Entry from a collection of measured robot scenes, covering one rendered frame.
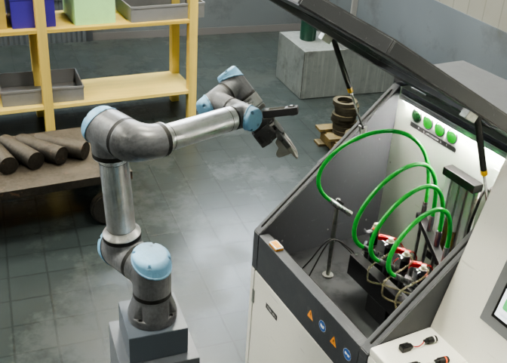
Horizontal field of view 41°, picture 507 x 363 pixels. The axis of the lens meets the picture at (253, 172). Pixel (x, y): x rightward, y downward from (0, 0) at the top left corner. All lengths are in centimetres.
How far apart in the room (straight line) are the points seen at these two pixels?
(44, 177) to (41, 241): 38
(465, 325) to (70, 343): 202
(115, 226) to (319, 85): 434
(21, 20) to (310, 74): 250
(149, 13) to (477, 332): 384
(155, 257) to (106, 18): 337
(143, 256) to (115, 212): 15
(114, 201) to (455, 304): 102
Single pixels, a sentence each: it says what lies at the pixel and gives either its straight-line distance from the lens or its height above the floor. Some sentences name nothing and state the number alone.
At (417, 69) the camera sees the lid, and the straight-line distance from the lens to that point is 155.
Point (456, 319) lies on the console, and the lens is 205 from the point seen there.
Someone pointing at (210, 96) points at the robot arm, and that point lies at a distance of 212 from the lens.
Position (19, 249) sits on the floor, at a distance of 412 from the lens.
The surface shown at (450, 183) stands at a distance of 235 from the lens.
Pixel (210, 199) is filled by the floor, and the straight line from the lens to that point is 450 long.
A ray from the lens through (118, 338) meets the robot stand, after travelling 224.
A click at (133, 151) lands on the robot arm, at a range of 181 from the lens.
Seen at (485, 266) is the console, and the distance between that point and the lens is 197.
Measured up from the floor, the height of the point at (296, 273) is 95.
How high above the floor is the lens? 230
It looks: 28 degrees down
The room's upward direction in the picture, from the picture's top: 4 degrees clockwise
